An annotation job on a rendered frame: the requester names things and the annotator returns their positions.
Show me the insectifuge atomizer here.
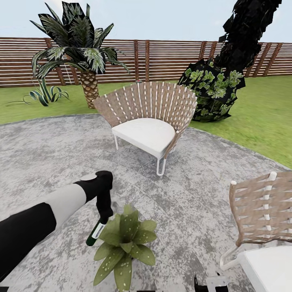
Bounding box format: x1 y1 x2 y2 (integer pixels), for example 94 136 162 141
86 219 105 246

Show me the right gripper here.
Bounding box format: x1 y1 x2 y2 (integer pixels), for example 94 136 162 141
194 275 228 292

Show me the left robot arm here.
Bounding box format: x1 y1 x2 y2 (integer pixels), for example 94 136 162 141
0 171 124 283

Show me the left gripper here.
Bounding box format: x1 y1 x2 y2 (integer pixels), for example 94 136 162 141
96 196 115 224

